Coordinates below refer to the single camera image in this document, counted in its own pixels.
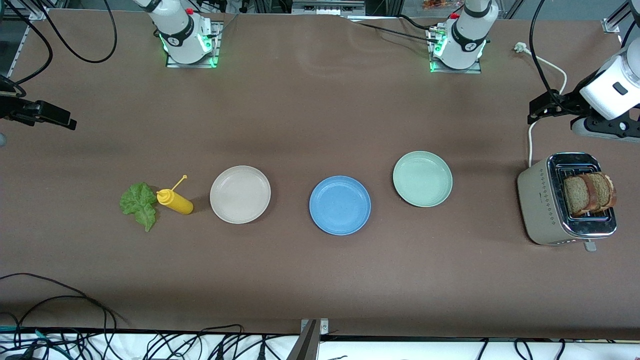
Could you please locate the brown bread slice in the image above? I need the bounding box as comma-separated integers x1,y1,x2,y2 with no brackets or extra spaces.
595,172,617,209
563,174,599,217

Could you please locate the green lettuce leaf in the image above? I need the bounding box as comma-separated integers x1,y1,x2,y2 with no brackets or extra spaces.
119,182,158,233

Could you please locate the pale green round plate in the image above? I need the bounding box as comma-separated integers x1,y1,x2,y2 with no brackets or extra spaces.
392,150,454,208

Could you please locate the beige round plate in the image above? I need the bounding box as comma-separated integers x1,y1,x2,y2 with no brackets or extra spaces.
209,165,272,225

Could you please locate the blue round plate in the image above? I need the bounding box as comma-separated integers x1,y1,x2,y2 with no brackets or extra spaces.
309,175,372,236

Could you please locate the beige and chrome toaster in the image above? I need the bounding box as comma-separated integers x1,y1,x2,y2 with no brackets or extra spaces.
517,152,618,252

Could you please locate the yellow mustard squeeze bottle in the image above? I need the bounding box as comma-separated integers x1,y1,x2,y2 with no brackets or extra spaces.
156,175,194,216

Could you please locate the grey metal box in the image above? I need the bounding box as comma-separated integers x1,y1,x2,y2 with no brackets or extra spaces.
291,0,366,16

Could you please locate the grey metal bar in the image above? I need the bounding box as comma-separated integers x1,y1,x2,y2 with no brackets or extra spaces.
286,320,321,360

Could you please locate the white toaster power cord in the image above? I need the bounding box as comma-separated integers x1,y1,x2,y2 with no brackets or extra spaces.
514,42,568,169

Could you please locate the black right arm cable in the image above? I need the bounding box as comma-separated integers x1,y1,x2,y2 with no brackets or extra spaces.
32,0,118,64

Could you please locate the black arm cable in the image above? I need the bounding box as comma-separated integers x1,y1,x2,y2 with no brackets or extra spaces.
32,0,118,64
529,0,576,106

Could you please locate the perforated aluminium frame profile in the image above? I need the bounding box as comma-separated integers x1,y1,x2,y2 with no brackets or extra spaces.
7,5,51,78

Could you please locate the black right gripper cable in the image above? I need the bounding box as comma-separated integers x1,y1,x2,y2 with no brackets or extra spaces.
0,0,53,98

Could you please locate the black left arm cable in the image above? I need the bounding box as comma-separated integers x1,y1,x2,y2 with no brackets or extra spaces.
529,0,576,106

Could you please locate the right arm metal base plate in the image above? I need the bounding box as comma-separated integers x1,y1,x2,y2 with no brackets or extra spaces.
166,21,221,69

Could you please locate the long black table cable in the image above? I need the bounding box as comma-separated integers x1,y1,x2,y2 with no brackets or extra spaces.
0,272,130,326

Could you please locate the black base power cable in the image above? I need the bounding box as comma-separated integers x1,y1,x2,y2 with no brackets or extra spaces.
345,15,441,45

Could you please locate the arched black cable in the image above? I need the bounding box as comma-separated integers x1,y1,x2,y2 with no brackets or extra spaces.
15,295,118,346

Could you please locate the teal cable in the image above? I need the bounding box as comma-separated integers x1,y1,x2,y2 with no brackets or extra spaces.
0,325,68,358

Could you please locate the silver table edge bracket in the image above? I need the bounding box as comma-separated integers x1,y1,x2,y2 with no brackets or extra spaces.
300,318,329,335

